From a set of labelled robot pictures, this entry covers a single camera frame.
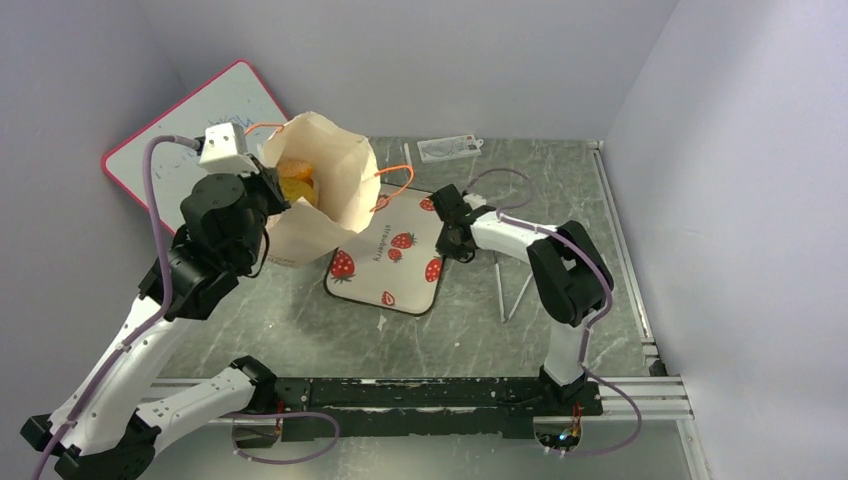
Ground metal tongs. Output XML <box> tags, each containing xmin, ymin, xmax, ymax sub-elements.
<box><xmin>494</xmin><ymin>257</ymin><xmax>533</xmax><ymax>324</ymax></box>

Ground white paper bag orange handles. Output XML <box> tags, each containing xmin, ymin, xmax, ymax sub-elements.
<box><xmin>258</xmin><ymin>112</ymin><xmax>391</xmax><ymax>268</ymax></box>

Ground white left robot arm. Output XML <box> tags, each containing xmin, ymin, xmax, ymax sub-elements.
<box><xmin>21</xmin><ymin>167</ymin><xmax>288</xmax><ymax>479</ymax></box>

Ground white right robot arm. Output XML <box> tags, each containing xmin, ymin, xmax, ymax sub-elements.
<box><xmin>430</xmin><ymin>185</ymin><xmax>614</xmax><ymax>414</ymax></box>

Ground yellow fake bread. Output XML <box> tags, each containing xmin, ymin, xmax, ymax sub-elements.
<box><xmin>280</xmin><ymin>178</ymin><xmax>318</xmax><ymax>207</ymax></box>

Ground orange fake bread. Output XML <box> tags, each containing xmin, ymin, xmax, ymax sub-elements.
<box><xmin>277</xmin><ymin>159</ymin><xmax>314</xmax><ymax>183</ymax></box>

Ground strawberry pattern tray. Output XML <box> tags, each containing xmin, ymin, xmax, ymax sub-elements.
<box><xmin>324</xmin><ymin>184</ymin><xmax>444</xmax><ymax>316</ymax></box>

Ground clear plastic package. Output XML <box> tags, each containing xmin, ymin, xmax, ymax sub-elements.
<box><xmin>417</xmin><ymin>135</ymin><xmax>484</xmax><ymax>163</ymax></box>

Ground pink framed whiteboard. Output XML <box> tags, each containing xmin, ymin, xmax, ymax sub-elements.
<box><xmin>101</xmin><ymin>60</ymin><xmax>290</xmax><ymax>232</ymax></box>

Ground white pen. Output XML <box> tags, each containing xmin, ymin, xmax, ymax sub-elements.
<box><xmin>403</xmin><ymin>143</ymin><xmax>412</xmax><ymax>168</ymax></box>

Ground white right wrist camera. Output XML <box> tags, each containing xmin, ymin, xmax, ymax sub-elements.
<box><xmin>463</xmin><ymin>193</ymin><xmax>487</xmax><ymax>209</ymax></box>

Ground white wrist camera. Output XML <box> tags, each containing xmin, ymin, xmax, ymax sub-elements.
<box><xmin>463</xmin><ymin>193</ymin><xmax>487</xmax><ymax>209</ymax></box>
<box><xmin>198</xmin><ymin>122</ymin><xmax>257</xmax><ymax>175</ymax></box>

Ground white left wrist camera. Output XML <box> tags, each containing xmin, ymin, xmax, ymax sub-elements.
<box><xmin>198</xmin><ymin>122</ymin><xmax>257</xmax><ymax>175</ymax></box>

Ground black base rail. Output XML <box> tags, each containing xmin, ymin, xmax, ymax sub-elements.
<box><xmin>271</xmin><ymin>377</ymin><xmax>603</xmax><ymax>441</ymax></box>

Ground aluminium frame rail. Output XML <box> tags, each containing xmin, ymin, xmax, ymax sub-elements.
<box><xmin>588</xmin><ymin>140</ymin><xmax>694</xmax><ymax>422</ymax></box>

